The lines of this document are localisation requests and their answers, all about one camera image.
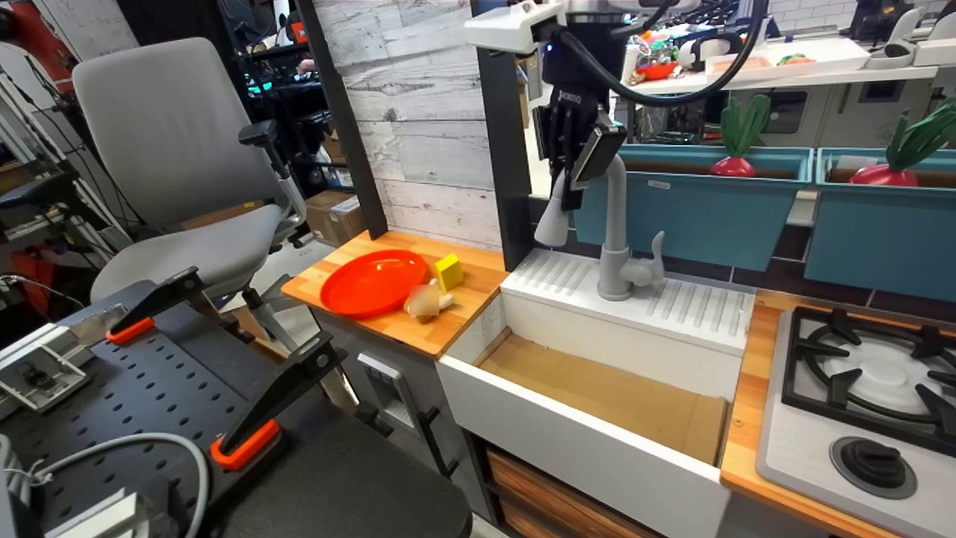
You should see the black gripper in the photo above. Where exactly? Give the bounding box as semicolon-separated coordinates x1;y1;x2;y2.
545;25;627;213

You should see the grey toy faucet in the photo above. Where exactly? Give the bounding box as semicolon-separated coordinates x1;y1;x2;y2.
535;156;666;301

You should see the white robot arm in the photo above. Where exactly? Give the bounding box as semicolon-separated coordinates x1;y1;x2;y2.
463;0;627;176

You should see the left toy radish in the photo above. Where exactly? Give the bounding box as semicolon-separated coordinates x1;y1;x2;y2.
712;94;771;176

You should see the toy radish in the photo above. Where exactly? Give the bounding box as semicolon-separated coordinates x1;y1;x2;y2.
853;100;956;185
712;94;771;176

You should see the left teal planter box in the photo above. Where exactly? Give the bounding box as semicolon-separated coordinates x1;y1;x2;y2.
620;143;814;271

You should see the teal planter box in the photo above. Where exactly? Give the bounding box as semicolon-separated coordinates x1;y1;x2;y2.
808;146;956;301
620;143;814;271

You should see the wooden toy kitchen counter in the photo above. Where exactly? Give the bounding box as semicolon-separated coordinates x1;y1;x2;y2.
281;234;505;361

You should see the yellow toy block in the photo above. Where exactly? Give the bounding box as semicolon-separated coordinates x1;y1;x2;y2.
433;253;463;289

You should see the cream toy food piece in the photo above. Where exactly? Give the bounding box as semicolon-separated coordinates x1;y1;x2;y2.
405;279;454;324

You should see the white background table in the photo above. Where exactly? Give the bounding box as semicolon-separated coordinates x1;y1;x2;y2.
620;40;947;146

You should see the orange plastic plate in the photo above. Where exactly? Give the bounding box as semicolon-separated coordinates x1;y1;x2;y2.
321;249;430;319

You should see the cardboard box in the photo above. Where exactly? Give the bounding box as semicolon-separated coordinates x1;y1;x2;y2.
309;191;366;246

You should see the white toy sink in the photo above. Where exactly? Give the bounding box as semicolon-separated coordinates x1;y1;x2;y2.
436;252;756;538

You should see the right teal planter box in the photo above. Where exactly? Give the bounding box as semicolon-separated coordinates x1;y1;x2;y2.
808;146;956;301

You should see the right toy radish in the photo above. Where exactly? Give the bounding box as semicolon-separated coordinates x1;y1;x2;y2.
853;100;956;185

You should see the grey toy stove top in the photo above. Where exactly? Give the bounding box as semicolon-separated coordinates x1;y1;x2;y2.
759;313;956;538

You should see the grey office chair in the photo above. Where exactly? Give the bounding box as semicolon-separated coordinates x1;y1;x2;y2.
72;35;305;300

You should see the black stove grate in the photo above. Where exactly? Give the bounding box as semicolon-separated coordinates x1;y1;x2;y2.
784;307;956;455

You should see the black stove knob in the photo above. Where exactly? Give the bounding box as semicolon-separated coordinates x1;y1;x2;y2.
832;437;917;499

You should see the black vertical post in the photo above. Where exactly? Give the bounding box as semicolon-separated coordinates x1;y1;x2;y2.
479;49;532;270

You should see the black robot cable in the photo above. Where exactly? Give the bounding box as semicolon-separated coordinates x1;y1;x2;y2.
553;0;771;112

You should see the black clamp lower orange handle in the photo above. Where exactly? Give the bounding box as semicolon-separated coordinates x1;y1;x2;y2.
209;334;340;473

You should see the black clamp orange handle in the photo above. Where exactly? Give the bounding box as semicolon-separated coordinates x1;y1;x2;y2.
209;334;340;473
106;270;205;346

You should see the black clamp upper orange handle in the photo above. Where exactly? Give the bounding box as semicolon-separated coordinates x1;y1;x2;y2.
106;270;205;346

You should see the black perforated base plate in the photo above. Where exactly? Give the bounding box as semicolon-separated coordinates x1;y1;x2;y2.
4;310;294;536

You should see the grey cable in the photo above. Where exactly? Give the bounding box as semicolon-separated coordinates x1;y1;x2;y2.
9;430;215;538

